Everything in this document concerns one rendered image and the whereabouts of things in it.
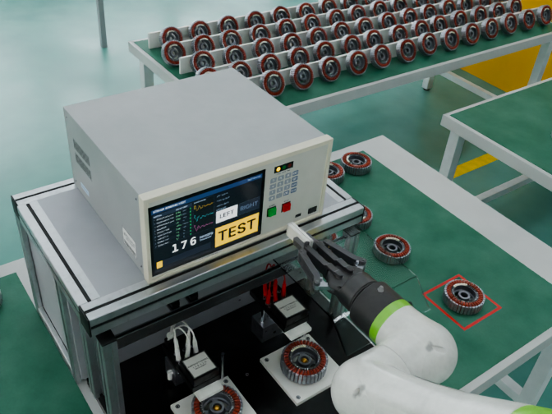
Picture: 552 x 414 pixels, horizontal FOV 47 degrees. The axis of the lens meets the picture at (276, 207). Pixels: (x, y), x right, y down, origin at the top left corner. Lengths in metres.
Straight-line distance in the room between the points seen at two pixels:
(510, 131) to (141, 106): 1.74
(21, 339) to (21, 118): 2.58
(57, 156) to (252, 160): 2.58
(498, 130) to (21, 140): 2.59
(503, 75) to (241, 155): 3.85
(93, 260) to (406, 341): 0.64
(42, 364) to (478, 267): 1.25
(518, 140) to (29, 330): 1.94
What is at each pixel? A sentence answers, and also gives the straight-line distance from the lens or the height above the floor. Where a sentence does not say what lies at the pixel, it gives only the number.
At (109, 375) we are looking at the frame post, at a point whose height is 0.96.
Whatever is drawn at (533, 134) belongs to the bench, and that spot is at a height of 0.75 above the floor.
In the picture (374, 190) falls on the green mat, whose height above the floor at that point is 0.75.
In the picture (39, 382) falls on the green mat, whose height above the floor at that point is 0.75.
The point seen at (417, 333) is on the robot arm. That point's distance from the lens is 1.06.
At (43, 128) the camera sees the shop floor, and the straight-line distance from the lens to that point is 4.00.
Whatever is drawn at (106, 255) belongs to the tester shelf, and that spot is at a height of 1.11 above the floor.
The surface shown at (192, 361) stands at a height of 0.87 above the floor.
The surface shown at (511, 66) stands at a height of 0.20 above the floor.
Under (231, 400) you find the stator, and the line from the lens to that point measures 1.45.
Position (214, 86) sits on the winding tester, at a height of 1.32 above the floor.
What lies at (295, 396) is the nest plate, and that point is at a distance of 1.50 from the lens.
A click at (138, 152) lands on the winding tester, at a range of 1.26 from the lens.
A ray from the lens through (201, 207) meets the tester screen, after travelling 1.20.
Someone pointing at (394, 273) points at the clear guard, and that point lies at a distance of 1.41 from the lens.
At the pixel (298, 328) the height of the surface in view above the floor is 0.88.
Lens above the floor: 1.99
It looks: 37 degrees down
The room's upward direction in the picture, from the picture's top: 5 degrees clockwise
